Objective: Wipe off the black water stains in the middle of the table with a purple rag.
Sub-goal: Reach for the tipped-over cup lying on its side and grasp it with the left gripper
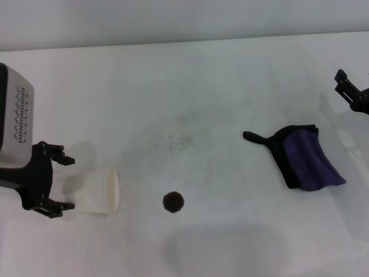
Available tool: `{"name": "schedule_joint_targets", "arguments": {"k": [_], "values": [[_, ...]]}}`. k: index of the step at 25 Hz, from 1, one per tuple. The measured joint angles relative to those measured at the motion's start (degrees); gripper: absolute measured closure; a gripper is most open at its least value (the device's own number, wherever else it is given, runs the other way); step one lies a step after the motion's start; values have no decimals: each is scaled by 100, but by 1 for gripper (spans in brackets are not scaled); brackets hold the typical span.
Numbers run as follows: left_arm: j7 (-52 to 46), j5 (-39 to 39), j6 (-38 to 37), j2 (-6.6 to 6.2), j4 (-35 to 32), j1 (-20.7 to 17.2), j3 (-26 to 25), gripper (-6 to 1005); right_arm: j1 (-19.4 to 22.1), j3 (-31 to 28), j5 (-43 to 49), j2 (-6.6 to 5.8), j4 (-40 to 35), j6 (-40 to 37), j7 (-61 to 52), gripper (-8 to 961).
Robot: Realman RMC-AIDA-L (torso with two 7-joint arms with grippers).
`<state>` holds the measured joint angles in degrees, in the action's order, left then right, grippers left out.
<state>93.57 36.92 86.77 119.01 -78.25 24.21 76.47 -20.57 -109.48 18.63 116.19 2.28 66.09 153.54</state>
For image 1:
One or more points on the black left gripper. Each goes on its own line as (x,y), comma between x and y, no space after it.
(34,179)

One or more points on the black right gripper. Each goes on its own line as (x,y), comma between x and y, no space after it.
(362,102)

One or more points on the white paper cup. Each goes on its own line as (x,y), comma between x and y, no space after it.
(92,190)

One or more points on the purple rag with black edge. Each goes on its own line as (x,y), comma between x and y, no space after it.
(308,161)

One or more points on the black water stain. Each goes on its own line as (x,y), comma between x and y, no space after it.
(173,202)

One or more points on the left wrist camera housing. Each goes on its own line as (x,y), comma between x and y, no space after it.
(14,115)

